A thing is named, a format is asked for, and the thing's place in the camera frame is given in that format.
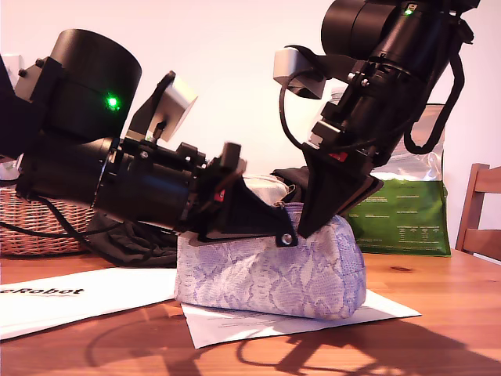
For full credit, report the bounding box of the silver green Canagan bag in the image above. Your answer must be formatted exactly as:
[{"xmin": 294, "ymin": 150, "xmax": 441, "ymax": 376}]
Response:
[{"xmin": 346, "ymin": 103, "xmax": 451, "ymax": 259}]

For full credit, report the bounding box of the purple snakeskin zip bag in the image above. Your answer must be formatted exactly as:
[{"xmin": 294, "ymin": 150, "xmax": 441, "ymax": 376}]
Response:
[{"xmin": 174, "ymin": 203, "xmax": 368, "ymax": 321}]

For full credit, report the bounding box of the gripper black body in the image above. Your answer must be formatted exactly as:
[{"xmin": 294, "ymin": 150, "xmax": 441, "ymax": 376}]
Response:
[
  {"xmin": 96, "ymin": 139, "xmax": 243, "ymax": 240},
  {"xmin": 304, "ymin": 62, "xmax": 428, "ymax": 183}
]

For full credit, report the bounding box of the black sleeved arm cable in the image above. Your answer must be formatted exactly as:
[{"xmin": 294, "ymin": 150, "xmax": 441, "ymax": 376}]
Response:
[{"xmin": 404, "ymin": 17, "xmax": 477, "ymax": 154}]

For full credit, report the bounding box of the wooden chair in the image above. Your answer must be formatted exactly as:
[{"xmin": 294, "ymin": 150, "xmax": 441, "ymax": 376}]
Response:
[{"xmin": 453, "ymin": 163, "xmax": 501, "ymax": 267}]

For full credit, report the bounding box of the dark brown garment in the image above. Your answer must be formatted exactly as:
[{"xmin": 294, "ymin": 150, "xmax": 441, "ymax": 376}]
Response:
[{"xmin": 88, "ymin": 167, "xmax": 310, "ymax": 269}]

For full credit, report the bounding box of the wicker basket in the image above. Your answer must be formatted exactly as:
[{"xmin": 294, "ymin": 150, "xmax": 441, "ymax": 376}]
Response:
[{"xmin": 0, "ymin": 183, "xmax": 99, "ymax": 258}]

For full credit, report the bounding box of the white LeRobot printed paper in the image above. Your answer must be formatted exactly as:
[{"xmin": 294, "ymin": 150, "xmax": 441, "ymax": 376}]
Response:
[{"xmin": 0, "ymin": 267, "xmax": 177, "ymax": 341}]

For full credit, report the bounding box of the thin black camera cable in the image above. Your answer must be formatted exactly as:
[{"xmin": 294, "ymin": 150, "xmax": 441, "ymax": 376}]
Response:
[{"xmin": 279, "ymin": 76, "xmax": 312, "ymax": 149}]

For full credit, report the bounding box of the white wall switch plate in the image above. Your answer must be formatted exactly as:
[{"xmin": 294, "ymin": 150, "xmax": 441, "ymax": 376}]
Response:
[{"xmin": 0, "ymin": 52, "xmax": 23, "ymax": 79}]

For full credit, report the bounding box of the white printed text sheet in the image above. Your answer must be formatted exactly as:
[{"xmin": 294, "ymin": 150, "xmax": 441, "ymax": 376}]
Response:
[{"xmin": 180, "ymin": 289, "xmax": 423, "ymax": 349}]

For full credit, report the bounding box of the gripper grey camera box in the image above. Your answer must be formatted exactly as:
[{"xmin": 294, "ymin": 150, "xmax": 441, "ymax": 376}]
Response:
[
  {"xmin": 125, "ymin": 70, "xmax": 199, "ymax": 144},
  {"xmin": 272, "ymin": 45, "xmax": 359, "ymax": 101}
]

